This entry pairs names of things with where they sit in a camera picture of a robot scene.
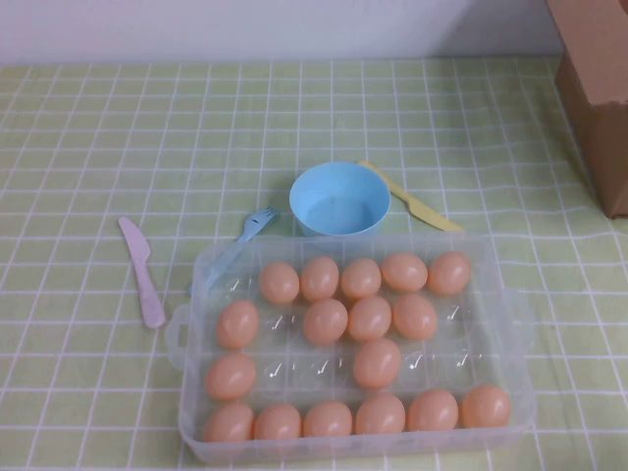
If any light blue plastic bowl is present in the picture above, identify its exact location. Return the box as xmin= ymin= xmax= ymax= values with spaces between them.
xmin=288 ymin=161 xmax=393 ymax=238

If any brown cardboard box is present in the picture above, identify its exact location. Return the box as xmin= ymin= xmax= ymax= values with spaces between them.
xmin=546 ymin=0 xmax=628 ymax=221

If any light blue plastic fork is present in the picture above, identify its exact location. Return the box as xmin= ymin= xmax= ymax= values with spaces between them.
xmin=188 ymin=206 xmax=282 ymax=295

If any pink plastic knife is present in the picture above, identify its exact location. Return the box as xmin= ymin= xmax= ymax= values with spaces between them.
xmin=117 ymin=216 xmax=167 ymax=330

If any peach plastic egg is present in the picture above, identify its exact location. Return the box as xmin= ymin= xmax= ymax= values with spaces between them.
xmin=299 ymin=255 xmax=340 ymax=302
xmin=459 ymin=384 xmax=512 ymax=430
xmin=301 ymin=297 xmax=349 ymax=346
xmin=215 ymin=299 xmax=260 ymax=351
xmin=258 ymin=261 xmax=301 ymax=304
xmin=202 ymin=402 xmax=256 ymax=444
xmin=340 ymin=257 xmax=383 ymax=300
xmin=354 ymin=392 xmax=407 ymax=437
xmin=347 ymin=294 xmax=393 ymax=342
xmin=253 ymin=403 xmax=303 ymax=442
xmin=351 ymin=338 xmax=402 ymax=392
xmin=406 ymin=389 xmax=460 ymax=433
xmin=381 ymin=252 xmax=429 ymax=294
xmin=204 ymin=352 xmax=258 ymax=401
xmin=302 ymin=400 xmax=353 ymax=439
xmin=392 ymin=292 xmax=439 ymax=341
xmin=427 ymin=250 xmax=473 ymax=296

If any clear plastic egg box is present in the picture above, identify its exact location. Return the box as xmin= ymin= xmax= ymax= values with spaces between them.
xmin=164 ymin=230 xmax=536 ymax=460

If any yellow plastic knife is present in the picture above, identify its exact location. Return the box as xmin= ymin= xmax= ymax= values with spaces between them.
xmin=356 ymin=159 xmax=466 ymax=234

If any clear plastic egg tray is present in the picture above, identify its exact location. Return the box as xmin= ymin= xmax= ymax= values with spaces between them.
xmin=0 ymin=56 xmax=628 ymax=471

